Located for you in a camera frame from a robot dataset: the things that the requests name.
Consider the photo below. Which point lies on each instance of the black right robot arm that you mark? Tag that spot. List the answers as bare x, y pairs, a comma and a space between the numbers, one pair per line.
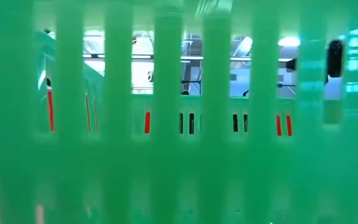
335, 59

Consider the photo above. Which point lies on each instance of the bright ceiling light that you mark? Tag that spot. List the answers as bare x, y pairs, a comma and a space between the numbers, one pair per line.
288, 41

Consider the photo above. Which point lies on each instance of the green plastic basket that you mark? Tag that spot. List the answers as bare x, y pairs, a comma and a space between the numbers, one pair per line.
166, 171

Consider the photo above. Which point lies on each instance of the red plastic basket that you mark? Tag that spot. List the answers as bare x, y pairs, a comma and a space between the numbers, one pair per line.
147, 122
288, 125

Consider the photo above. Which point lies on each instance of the black plastic basket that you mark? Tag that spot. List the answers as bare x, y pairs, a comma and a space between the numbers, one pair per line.
191, 123

